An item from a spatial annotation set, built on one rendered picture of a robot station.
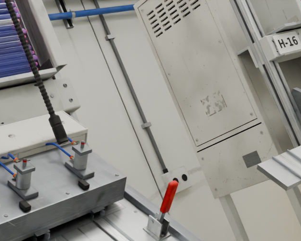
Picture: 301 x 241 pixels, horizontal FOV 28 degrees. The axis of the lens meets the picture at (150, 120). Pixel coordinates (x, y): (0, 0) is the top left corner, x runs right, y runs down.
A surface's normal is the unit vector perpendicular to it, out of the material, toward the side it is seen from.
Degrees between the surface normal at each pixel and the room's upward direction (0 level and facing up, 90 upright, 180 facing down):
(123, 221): 46
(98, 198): 136
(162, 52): 90
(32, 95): 90
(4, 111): 90
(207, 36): 90
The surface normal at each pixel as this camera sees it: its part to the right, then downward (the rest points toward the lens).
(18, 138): 0.16, -0.87
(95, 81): 0.58, -0.33
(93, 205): 0.68, 0.44
